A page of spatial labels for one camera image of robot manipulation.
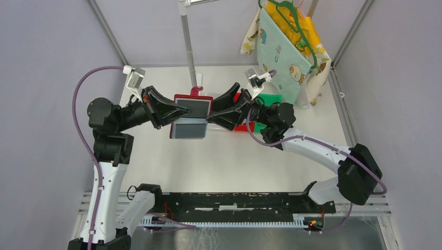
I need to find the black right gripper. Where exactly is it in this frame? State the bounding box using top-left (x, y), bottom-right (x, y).
top-left (202, 83), bottom-right (272, 132)

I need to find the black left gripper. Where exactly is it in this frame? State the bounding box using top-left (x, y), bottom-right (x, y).
top-left (116, 84), bottom-right (191, 131)

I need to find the dark grey credit card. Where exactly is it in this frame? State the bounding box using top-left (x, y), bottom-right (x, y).
top-left (176, 99), bottom-right (211, 118)

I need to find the red leather card holder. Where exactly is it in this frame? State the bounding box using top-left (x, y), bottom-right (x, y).
top-left (169, 86), bottom-right (213, 140)

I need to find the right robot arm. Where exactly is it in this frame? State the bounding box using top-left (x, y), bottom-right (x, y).
top-left (207, 83), bottom-right (387, 213)

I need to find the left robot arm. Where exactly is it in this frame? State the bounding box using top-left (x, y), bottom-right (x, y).
top-left (68, 86), bottom-right (190, 249)

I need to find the red plastic bin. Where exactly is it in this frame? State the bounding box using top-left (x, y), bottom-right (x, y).
top-left (234, 92), bottom-right (255, 132)

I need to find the green plastic bin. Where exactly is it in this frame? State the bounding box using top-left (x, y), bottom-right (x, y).
top-left (254, 94), bottom-right (283, 133)

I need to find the white stand base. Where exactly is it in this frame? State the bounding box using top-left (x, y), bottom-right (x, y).
top-left (196, 72), bottom-right (203, 88)

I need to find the mint cartoon cloth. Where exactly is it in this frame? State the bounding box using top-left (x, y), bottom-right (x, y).
top-left (256, 9), bottom-right (312, 104)

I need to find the cream cartoon cloth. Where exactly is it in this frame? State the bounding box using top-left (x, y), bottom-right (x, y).
top-left (240, 11), bottom-right (331, 106)

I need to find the silver stand pole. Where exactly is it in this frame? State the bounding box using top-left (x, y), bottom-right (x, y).
top-left (178, 0), bottom-right (198, 88)

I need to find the green clothes hanger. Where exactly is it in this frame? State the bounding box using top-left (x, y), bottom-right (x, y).
top-left (256, 1), bottom-right (325, 73)

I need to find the yellow garment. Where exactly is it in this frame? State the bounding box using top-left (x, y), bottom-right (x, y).
top-left (265, 1), bottom-right (326, 56)

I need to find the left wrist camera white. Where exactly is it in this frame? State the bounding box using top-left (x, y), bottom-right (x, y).
top-left (122, 65), bottom-right (145, 100)

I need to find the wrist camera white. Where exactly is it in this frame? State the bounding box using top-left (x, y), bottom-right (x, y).
top-left (244, 68), bottom-right (277, 100)
top-left (122, 65), bottom-right (145, 100)

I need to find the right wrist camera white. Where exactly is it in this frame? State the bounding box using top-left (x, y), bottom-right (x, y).
top-left (244, 68), bottom-right (277, 100)

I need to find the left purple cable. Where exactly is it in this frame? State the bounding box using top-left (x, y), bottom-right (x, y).
top-left (71, 66), bottom-right (196, 250)

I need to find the purple cable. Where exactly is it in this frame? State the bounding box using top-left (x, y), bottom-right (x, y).
top-left (71, 66), bottom-right (196, 250)
top-left (245, 69), bottom-right (388, 233)

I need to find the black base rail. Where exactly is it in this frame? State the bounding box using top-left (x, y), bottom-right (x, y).
top-left (151, 192), bottom-right (336, 222)

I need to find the white cable duct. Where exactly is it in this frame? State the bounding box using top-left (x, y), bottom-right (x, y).
top-left (134, 214), bottom-right (325, 229)

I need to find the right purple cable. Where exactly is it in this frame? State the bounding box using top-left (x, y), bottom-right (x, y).
top-left (245, 69), bottom-right (388, 233)

